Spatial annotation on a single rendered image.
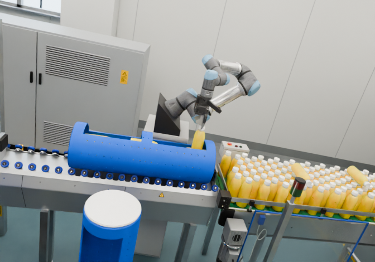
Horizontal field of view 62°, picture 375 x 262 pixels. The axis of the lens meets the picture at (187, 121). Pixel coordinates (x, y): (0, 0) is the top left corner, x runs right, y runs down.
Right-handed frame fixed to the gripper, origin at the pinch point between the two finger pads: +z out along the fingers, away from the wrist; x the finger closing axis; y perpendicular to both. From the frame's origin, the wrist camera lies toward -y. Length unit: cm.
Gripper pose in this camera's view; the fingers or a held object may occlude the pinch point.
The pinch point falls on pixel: (202, 126)
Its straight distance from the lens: 193.5
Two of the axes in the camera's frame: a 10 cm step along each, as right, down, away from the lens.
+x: 1.0, 4.0, -9.1
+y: -9.7, -1.5, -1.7
